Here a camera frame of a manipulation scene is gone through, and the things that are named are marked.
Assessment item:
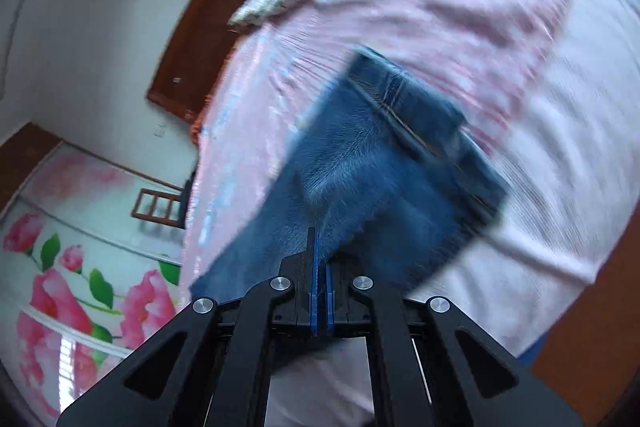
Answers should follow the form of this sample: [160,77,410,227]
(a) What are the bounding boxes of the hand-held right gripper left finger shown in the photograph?
[56,227,321,427]

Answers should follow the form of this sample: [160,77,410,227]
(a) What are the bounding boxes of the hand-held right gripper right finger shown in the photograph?
[325,254,586,427]

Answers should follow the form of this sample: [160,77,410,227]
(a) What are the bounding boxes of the blue denim pants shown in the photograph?
[189,46,510,303]

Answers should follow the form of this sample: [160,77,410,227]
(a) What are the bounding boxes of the wooden chair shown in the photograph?
[131,179,196,228]

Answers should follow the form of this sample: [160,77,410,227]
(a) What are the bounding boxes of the orange fringed mat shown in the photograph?
[189,107,211,142]

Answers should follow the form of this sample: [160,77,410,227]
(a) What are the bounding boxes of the floral sliding-door wardrobe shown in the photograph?
[0,122,196,427]

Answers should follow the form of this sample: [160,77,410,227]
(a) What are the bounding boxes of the dark wooden headboard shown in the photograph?
[146,0,313,124]

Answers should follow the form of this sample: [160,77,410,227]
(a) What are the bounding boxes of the white mattress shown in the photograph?
[265,0,640,427]

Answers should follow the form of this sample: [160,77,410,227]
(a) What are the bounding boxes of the bed with pink plaid sheet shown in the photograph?
[177,0,576,308]

